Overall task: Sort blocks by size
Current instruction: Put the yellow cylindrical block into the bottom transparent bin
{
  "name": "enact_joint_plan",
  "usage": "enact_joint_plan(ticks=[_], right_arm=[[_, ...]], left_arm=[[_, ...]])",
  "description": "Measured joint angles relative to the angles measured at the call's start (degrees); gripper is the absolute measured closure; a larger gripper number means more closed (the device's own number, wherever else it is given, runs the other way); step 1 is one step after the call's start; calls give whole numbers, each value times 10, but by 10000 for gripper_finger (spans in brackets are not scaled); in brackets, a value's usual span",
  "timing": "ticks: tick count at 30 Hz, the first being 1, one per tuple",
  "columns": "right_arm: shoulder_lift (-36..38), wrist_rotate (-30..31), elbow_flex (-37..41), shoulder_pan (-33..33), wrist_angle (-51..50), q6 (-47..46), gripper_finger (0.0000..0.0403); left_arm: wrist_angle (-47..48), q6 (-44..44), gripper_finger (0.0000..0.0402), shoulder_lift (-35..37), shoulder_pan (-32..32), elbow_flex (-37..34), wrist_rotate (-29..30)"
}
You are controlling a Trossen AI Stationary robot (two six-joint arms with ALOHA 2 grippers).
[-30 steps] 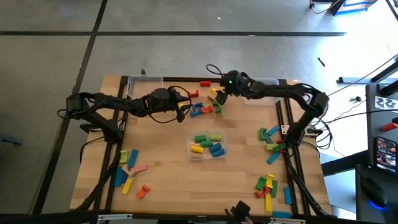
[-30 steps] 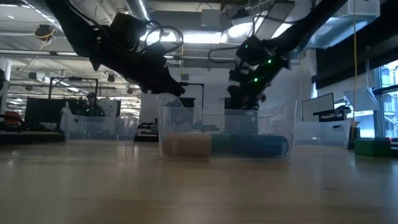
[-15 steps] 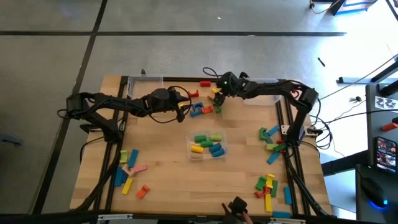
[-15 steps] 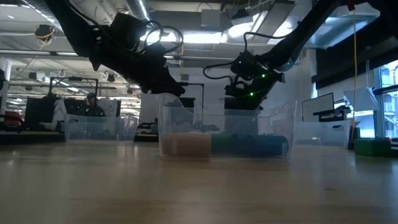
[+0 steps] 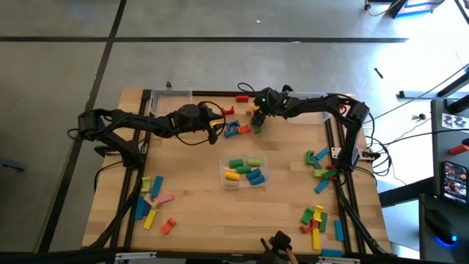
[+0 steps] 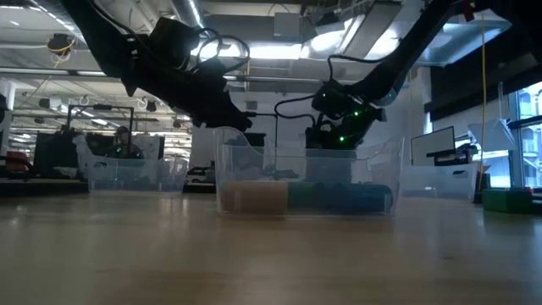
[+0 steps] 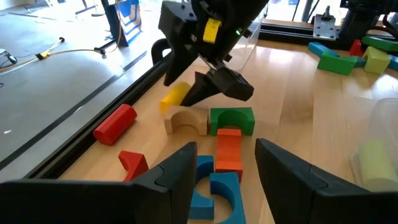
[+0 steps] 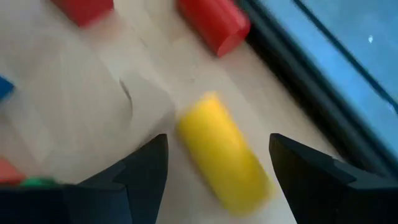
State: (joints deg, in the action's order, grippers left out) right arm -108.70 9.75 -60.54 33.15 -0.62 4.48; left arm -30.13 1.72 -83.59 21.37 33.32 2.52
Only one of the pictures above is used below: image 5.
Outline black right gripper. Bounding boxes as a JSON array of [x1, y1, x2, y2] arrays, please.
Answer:
[[250, 87, 290, 128]]

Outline wide blue wooden block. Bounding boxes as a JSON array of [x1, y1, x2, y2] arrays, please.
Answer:
[[133, 197, 151, 221]]

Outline dark floor object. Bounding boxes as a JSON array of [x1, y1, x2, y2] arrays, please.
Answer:
[[0, 157, 26, 173]]

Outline black left arm base cable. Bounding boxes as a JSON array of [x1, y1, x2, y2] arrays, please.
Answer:
[[94, 159, 128, 194]]

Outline thin black power cable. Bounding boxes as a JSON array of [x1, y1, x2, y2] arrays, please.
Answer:
[[384, 128, 469, 147]]

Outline yellow wooden plank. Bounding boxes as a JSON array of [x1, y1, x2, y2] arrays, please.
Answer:
[[311, 227, 322, 251], [143, 209, 158, 230]]

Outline black computer mouse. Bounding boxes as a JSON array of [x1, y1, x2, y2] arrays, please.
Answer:
[[424, 208, 459, 246]]

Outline natural wooden block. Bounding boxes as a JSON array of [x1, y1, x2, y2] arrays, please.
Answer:
[[143, 193, 159, 209]]

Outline silver frame bracket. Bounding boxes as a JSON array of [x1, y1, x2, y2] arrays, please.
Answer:
[[317, 256, 362, 264], [115, 251, 158, 261]]

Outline pink wooden plank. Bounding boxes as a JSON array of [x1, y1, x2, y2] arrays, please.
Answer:
[[153, 194, 174, 206]]

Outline black handheld device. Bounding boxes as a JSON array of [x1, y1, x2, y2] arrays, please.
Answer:
[[259, 230, 293, 264]]

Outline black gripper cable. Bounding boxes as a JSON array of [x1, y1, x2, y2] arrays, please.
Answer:
[[237, 82, 263, 97], [174, 100, 226, 147]]

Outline paper with black patterns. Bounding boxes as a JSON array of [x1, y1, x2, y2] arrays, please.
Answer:
[[441, 112, 469, 130]]

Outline clear plastic bin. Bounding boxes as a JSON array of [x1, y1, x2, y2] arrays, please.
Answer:
[[149, 87, 193, 119], [218, 152, 270, 190], [287, 91, 333, 125]]

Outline black right arm base cables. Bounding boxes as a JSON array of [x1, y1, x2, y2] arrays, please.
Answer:
[[364, 111, 393, 177]]

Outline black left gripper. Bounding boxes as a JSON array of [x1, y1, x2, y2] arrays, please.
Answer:
[[196, 105, 226, 146]]

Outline grey stand base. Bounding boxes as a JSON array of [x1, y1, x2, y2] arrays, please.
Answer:
[[398, 89, 446, 100]]

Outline yellow cable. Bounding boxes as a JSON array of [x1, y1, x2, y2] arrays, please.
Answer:
[[364, 0, 402, 18]]

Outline smartphone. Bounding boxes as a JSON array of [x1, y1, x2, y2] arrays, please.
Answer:
[[441, 160, 469, 205]]

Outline black stand legs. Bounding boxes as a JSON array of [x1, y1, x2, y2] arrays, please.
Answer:
[[435, 71, 469, 114]]

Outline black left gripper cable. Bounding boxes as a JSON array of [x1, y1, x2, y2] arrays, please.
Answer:
[[174, 100, 226, 147]]

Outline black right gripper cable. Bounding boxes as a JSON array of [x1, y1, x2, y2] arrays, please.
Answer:
[[237, 82, 263, 97]]

